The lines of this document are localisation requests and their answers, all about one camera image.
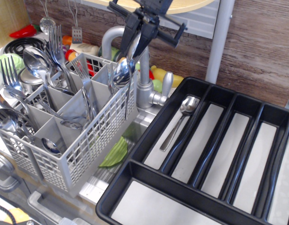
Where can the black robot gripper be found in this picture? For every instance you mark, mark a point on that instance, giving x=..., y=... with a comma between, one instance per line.
x=143, y=25

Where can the small steel spoon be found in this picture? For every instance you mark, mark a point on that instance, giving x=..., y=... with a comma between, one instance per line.
x=129, y=56

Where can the steel spoon in tray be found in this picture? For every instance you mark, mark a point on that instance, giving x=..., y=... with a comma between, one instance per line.
x=187, y=108

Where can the large steel spoon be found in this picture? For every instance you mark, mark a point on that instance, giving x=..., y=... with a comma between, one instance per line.
x=37, y=64

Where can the grey plastic cutlery basket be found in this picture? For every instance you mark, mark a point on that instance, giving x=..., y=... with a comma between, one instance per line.
x=82, y=150

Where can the small spoon front compartment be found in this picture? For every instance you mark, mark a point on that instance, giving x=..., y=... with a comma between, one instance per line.
x=50, y=147

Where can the black cutlery tray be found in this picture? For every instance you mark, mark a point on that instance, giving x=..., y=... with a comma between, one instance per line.
x=228, y=164

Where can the light wooden shelf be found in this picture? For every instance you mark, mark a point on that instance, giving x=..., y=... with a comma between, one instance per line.
x=176, y=7

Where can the yellow toy fruit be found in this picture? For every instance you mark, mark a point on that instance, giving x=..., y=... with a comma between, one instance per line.
x=159, y=74

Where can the hanging small spatula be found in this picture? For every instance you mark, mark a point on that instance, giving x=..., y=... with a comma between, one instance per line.
x=77, y=36

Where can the silver kitchen faucet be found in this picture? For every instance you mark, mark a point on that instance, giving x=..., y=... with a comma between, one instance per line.
x=146, y=95

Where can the steel fork middle back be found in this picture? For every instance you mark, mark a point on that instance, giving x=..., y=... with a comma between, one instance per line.
x=84, y=76

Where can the white metal pole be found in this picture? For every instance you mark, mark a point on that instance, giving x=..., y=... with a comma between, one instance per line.
x=219, y=39

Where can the steel fork tall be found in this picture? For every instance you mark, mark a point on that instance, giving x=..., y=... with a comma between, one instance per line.
x=56, y=51

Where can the hanging steel skimmer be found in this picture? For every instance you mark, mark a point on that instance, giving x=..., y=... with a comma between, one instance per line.
x=46, y=23

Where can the red toy pepper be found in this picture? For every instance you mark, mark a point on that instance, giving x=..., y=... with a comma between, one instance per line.
x=26, y=32

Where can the black stove burner coil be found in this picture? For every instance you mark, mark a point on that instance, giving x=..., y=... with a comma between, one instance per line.
x=17, y=46

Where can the small steel pot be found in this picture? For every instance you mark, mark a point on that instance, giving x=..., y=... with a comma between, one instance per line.
x=28, y=81

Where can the green toy cabbage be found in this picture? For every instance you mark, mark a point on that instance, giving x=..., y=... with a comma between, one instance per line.
x=6, y=58

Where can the green toy leaf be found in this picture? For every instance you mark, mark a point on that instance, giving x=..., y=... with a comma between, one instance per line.
x=116, y=154

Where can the steel fork lower left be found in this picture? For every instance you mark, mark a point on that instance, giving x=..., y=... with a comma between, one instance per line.
x=11, y=121

